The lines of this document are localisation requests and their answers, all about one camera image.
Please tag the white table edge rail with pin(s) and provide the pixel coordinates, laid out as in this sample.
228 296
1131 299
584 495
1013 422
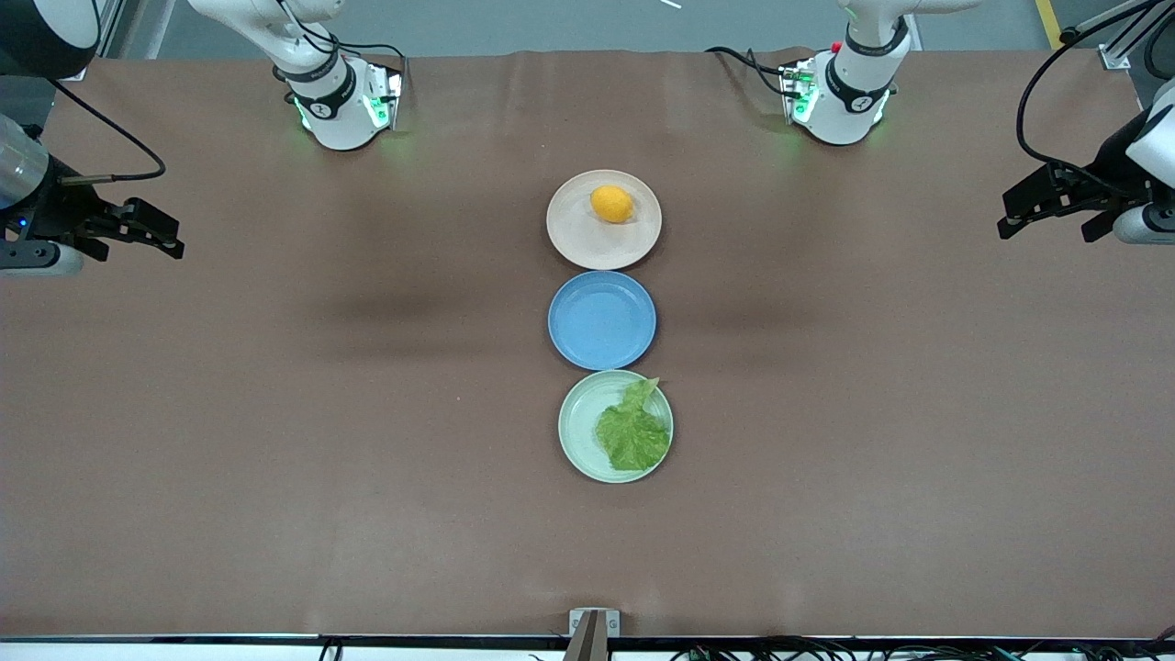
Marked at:
184 647

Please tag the yellow lemon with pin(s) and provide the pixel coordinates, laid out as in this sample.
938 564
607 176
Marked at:
611 204

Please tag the green lettuce leaf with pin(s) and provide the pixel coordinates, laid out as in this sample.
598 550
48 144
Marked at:
633 436

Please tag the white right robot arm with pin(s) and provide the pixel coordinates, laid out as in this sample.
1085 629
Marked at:
340 119

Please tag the pale green round plate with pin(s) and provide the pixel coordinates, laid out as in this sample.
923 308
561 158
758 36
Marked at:
580 422

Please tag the aluminium frame profile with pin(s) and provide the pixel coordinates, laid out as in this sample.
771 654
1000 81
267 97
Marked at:
1115 55

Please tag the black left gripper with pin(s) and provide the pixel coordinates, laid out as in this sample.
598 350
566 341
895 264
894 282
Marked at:
1098 184

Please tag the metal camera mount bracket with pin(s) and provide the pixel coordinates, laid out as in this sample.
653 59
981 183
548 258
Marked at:
594 624

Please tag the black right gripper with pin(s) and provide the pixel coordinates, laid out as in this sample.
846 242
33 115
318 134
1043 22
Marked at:
57 214

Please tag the beige round plate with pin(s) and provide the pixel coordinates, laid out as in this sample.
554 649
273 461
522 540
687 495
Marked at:
578 229

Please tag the blue round plate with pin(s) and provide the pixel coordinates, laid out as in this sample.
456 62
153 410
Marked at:
602 319

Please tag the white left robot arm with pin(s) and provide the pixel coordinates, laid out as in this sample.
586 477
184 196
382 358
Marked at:
854 110

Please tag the brown table cover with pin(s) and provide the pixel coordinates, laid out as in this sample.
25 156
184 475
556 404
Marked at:
367 413

